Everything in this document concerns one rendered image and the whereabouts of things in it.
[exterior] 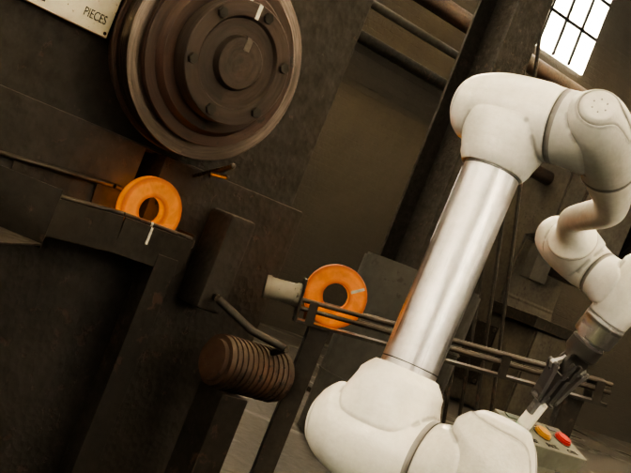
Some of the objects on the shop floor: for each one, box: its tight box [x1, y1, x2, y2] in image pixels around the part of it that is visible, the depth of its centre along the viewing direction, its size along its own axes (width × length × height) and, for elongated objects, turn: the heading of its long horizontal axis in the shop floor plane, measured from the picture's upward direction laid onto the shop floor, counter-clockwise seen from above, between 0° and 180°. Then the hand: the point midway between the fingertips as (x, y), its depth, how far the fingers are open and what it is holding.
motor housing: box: [164, 334, 295, 473], centre depth 280 cm, size 13×22×54 cm, turn 38°
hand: (531, 414), depth 251 cm, fingers closed
